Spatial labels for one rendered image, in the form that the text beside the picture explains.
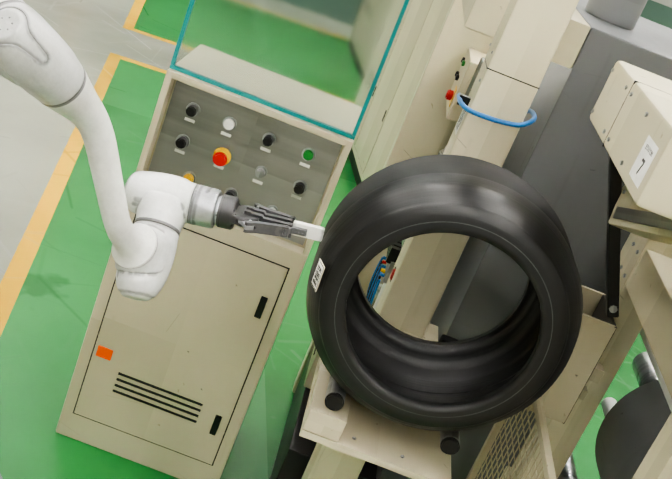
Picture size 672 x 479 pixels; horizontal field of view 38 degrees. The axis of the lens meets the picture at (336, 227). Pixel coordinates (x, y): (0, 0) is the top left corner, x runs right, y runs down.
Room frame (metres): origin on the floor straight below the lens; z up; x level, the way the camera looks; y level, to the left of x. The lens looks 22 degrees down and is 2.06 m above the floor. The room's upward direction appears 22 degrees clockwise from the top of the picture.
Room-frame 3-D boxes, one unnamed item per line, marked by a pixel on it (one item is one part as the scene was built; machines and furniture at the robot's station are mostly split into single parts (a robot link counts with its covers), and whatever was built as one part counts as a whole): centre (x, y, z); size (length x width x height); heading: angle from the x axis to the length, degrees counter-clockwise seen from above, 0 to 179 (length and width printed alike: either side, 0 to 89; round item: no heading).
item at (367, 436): (2.11, -0.28, 0.80); 0.37 x 0.36 x 0.02; 92
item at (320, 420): (2.10, -0.14, 0.84); 0.36 x 0.09 x 0.06; 2
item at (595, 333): (2.34, -0.65, 1.05); 0.20 x 0.15 x 0.30; 2
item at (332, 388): (2.10, -0.14, 0.90); 0.35 x 0.05 x 0.05; 2
